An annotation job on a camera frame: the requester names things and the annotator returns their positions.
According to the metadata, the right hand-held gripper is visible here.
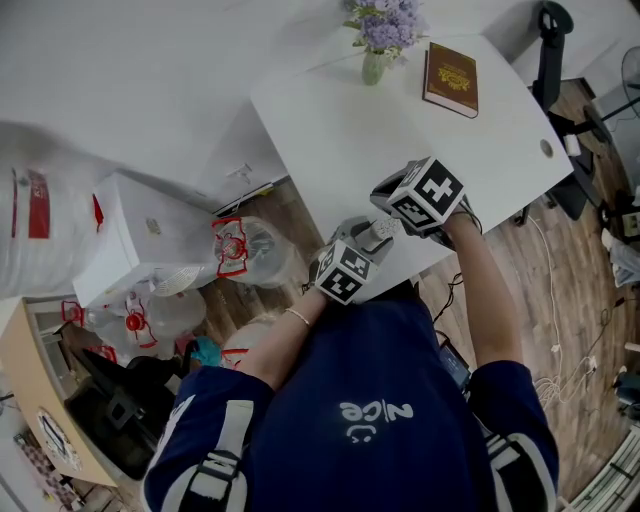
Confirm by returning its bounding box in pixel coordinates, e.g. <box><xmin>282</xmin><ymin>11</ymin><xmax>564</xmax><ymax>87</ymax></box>
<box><xmin>369</xmin><ymin>156</ymin><xmax>475</xmax><ymax>247</ymax></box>

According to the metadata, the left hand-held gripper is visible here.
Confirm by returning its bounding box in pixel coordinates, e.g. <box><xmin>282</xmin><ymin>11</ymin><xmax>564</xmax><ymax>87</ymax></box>
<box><xmin>308</xmin><ymin>215</ymin><xmax>396</xmax><ymax>306</ymax></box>

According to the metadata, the clear cotton swab container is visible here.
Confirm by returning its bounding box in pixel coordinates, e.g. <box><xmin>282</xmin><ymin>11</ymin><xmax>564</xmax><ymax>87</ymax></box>
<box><xmin>360</xmin><ymin>215</ymin><xmax>404</xmax><ymax>253</ymax></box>

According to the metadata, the person's left forearm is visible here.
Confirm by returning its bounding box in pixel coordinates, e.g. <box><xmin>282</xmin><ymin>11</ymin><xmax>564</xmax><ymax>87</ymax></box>
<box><xmin>238</xmin><ymin>288</ymin><xmax>332</xmax><ymax>392</ymax></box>

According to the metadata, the person's right forearm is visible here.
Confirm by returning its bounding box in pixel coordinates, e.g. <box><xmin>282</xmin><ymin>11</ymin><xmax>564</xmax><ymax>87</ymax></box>
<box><xmin>441</xmin><ymin>211</ymin><xmax>524</xmax><ymax>372</ymax></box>

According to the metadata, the brown hardcover book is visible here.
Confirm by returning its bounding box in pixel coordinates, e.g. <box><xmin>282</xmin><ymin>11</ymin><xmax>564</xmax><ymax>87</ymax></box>
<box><xmin>421</xmin><ymin>41</ymin><xmax>480</xmax><ymax>120</ymax></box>

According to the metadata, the pale green glass vase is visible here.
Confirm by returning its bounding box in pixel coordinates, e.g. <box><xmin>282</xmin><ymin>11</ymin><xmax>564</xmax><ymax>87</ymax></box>
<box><xmin>360</xmin><ymin>48</ymin><xmax>388</xmax><ymax>87</ymax></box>

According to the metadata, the black waist device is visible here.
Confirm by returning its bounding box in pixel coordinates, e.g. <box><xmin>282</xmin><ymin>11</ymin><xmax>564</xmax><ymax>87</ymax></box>
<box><xmin>435</xmin><ymin>335</ymin><xmax>473</xmax><ymax>396</ymax></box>

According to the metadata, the black office chair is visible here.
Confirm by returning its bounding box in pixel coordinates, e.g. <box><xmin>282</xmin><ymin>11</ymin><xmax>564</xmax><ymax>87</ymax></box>
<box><xmin>513</xmin><ymin>0</ymin><xmax>609</xmax><ymax>222</ymax></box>

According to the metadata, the purple flower bouquet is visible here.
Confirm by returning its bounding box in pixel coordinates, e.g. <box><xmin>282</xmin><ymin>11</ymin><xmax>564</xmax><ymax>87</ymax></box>
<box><xmin>341</xmin><ymin>0</ymin><xmax>431</xmax><ymax>64</ymax></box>

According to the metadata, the person's navy shirt torso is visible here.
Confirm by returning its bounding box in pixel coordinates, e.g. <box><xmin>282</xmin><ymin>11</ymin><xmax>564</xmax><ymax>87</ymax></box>
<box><xmin>141</xmin><ymin>282</ymin><xmax>561</xmax><ymax>512</ymax></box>

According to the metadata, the white fan grille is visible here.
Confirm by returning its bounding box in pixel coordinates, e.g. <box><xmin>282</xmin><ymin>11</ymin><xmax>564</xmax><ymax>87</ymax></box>
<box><xmin>152</xmin><ymin>265</ymin><xmax>205</xmax><ymax>298</ymax></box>

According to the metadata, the teal cloth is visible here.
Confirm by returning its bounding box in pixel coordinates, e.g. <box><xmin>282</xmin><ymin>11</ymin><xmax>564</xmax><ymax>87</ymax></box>
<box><xmin>189</xmin><ymin>335</ymin><xmax>222</xmax><ymax>368</ymax></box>

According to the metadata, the white cardboard box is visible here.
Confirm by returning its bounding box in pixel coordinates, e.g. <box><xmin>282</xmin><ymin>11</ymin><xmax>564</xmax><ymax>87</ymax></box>
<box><xmin>71</xmin><ymin>170</ymin><xmax>237</xmax><ymax>309</ymax></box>

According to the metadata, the black standing fan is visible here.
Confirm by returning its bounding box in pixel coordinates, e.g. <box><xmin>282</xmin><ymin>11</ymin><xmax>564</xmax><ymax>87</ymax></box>
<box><xmin>582</xmin><ymin>44</ymin><xmax>640</xmax><ymax>147</ymax></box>

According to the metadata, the black bag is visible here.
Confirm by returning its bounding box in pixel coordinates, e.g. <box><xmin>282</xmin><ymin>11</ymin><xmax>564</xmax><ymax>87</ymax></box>
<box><xmin>63</xmin><ymin>346</ymin><xmax>187</xmax><ymax>482</ymax></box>

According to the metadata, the large white sack red label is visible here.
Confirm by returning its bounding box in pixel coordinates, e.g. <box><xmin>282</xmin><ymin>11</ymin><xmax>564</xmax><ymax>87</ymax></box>
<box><xmin>0</xmin><ymin>119</ymin><xmax>117</xmax><ymax>301</ymax></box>

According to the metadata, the white slatted rack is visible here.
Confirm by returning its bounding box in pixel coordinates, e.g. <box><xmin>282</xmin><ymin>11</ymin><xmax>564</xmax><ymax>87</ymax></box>
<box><xmin>559</xmin><ymin>424</ymin><xmax>640</xmax><ymax>512</ymax></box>

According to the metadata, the wooden side cabinet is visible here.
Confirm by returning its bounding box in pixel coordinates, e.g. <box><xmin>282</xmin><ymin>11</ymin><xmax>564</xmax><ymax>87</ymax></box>
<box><xmin>0</xmin><ymin>296</ymin><xmax>119</xmax><ymax>489</ymax></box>

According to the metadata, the black floor cable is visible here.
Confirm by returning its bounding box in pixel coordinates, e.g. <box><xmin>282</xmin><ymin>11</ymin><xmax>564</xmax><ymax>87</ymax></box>
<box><xmin>430</xmin><ymin>271</ymin><xmax>466</xmax><ymax>326</ymax></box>

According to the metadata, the clear water jug red handle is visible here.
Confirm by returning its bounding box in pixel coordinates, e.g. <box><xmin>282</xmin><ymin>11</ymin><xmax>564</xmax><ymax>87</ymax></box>
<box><xmin>124</xmin><ymin>288</ymin><xmax>208</xmax><ymax>351</ymax></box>
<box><xmin>60</xmin><ymin>298</ymin><xmax>132</xmax><ymax>346</ymax></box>
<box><xmin>210</xmin><ymin>214</ymin><xmax>302</xmax><ymax>291</ymax></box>

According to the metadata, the white floor cable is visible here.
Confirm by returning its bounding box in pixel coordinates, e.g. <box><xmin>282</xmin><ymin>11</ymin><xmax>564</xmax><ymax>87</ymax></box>
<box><xmin>524</xmin><ymin>214</ymin><xmax>601</xmax><ymax>407</ymax></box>

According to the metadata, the grey left shoulder strap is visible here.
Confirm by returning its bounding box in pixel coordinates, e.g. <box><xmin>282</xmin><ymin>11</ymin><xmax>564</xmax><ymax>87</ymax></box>
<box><xmin>182</xmin><ymin>398</ymin><xmax>256</xmax><ymax>512</ymax></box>

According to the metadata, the grey shoulder strap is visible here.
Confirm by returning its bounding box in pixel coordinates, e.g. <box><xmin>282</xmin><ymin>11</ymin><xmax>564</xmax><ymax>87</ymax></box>
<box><xmin>479</xmin><ymin>424</ymin><xmax>559</xmax><ymax>512</ymax></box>
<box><xmin>182</xmin><ymin>398</ymin><xmax>256</xmax><ymax>512</ymax></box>

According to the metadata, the grey right shoulder strap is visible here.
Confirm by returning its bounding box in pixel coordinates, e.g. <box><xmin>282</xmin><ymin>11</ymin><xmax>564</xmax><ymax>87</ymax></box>
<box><xmin>479</xmin><ymin>424</ymin><xmax>559</xmax><ymax>512</ymax></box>

